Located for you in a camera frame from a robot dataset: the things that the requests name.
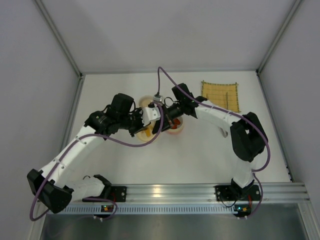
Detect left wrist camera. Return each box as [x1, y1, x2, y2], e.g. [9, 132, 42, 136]
[142, 107, 161, 126]

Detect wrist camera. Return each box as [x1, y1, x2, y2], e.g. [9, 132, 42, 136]
[153, 94, 163, 103]
[142, 107, 161, 126]

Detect slotted cable duct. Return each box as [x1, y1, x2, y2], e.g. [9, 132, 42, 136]
[60, 203, 236, 215]

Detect purple cable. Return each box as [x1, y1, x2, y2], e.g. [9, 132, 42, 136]
[29, 102, 165, 222]
[157, 66, 271, 221]

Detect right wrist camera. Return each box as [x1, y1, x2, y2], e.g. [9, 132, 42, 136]
[153, 94, 163, 103]

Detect aluminium mounting rail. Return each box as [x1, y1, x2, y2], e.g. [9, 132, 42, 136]
[115, 182, 310, 204]

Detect steel food tongs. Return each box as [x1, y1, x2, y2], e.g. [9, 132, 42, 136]
[219, 92, 229, 138]

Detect red chicken drumstick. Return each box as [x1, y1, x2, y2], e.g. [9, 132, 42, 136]
[173, 118, 181, 125]

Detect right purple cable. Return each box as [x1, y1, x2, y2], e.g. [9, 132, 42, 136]
[157, 66, 271, 221]

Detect pink lunch box bowl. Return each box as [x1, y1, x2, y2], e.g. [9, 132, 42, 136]
[166, 116, 184, 135]

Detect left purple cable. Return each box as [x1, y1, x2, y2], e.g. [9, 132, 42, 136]
[29, 102, 165, 222]

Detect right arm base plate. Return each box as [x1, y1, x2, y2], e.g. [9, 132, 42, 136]
[214, 184, 261, 202]

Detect orange lunch box bowl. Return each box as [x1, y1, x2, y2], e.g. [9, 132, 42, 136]
[138, 95, 153, 108]

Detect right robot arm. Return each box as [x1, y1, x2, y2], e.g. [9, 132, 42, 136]
[152, 83, 271, 197]

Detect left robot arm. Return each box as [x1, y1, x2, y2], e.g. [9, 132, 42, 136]
[27, 93, 163, 214]

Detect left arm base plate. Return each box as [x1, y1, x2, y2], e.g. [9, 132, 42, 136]
[108, 185, 127, 203]

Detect cream lunch box lid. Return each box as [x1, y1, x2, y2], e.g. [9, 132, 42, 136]
[135, 124, 156, 143]

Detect woven bamboo tray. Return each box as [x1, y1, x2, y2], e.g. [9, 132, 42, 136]
[201, 80, 241, 113]

